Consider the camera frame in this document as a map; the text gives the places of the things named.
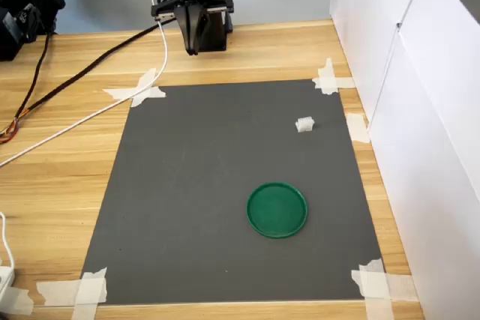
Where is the small white bracket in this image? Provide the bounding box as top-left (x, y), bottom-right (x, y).
top-left (0, 265), bottom-right (17, 298)

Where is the round green lid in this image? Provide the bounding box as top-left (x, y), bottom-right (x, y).
top-left (246, 181), bottom-right (309, 241)

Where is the white bracket cable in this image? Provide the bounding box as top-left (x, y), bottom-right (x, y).
top-left (0, 211), bottom-right (16, 269)

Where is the white camera cable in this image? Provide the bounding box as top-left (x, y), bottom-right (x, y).
top-left (0, 0), bottom-right (168, 168)

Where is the small white plastic terminal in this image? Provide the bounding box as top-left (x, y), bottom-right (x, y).
top-left (295, 115), bottom-right (316, 134)

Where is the black braided cable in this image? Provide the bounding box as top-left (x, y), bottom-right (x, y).
top-left (0, 31), bottom-right (53, 145)
top-left (10, 22), bottom-right (163, 126)

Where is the black chair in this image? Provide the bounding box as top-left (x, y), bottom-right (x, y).
top-left (0, 0), bottom-right (67, 62)

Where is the white tape strip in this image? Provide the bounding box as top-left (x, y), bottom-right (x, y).
top-left (130, 67), bottom-right (158, 108)
top-left (358, 258), bottom-right (395, 320)
top-left (70, 267), bottom-right (108, 320)
top-left (36, 267), bottom-right (108, 307)
top-left (317, 57), bottom-right (338, 96)
top-left (312, 76), bottom-right (356, 91)
top-left (351, 269), bottom-right (419, 302)
top-left (101, 85), bottom-right (167, 100)
top-left (0, 285), bottom-right (35, 316)
top-left (345, 112), bottom-right (372, 144)

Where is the dark grey mat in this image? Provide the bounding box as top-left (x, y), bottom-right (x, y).
top-left (80, 79), bottom-right (386, 304)

